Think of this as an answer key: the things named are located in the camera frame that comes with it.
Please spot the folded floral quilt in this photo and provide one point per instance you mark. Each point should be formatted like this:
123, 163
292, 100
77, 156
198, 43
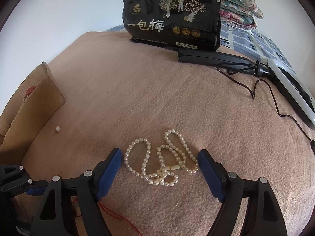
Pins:
237, 13

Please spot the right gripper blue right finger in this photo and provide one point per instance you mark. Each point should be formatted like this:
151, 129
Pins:
214, 174

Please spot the black folded tripod stand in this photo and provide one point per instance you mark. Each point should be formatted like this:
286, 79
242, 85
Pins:
232, 63

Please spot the white ring light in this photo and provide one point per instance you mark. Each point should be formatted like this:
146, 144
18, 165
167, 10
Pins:
292, 88

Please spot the white pearl earring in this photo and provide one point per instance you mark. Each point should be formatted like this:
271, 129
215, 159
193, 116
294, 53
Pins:
58, 129

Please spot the pink bed blanket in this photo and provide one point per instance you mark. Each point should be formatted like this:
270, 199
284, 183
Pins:
117, 91

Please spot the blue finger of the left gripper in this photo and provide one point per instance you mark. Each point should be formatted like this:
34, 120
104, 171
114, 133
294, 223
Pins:
36, 191

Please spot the open cardboard box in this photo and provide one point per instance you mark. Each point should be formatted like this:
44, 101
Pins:
29, 108

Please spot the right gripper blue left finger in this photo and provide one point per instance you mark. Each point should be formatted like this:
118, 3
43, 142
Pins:
105, 172

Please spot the black plum snack bag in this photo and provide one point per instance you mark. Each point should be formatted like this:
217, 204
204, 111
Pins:
189, 24

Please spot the blue checked bed sheet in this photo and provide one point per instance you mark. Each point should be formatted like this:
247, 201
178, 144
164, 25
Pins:
252, 45

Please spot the blue bangle with red string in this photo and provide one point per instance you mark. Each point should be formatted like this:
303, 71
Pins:
77, 211

